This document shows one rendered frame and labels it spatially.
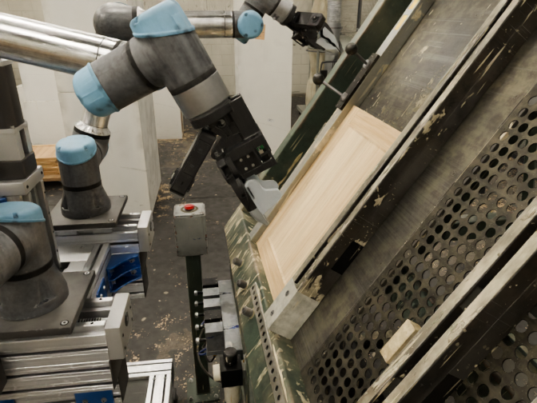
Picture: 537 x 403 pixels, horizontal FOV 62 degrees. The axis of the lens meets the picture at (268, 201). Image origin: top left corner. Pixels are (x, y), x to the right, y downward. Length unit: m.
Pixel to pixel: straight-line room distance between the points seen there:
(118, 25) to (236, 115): 0.77
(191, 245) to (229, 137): 1.10
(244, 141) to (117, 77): 0.20
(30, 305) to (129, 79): 0.59
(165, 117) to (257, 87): 1.72
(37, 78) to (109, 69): 4.81
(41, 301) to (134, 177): 2.66
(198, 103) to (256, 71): 4.32
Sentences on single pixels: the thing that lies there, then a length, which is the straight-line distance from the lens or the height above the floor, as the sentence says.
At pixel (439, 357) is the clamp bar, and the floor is 1.18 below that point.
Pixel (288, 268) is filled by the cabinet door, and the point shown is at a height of 0.96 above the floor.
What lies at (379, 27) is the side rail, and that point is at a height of 1.58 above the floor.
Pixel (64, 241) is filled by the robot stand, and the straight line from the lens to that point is 1.56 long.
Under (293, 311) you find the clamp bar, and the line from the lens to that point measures 1.10.
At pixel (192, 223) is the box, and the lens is 1.70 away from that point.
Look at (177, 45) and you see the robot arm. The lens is 0.63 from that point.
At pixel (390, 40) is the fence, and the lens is 1.50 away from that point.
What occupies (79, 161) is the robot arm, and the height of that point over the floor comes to 1.22.
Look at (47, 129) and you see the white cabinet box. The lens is 5.54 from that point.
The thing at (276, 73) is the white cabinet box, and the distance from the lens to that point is 4.98.
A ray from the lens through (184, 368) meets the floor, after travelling 2.40.
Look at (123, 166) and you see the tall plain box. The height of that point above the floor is 0.51.
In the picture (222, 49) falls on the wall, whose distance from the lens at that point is 9.32.
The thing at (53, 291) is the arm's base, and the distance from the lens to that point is 1.09.
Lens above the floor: 1.64
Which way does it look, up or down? 23 degrees down
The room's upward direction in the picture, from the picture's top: straight up
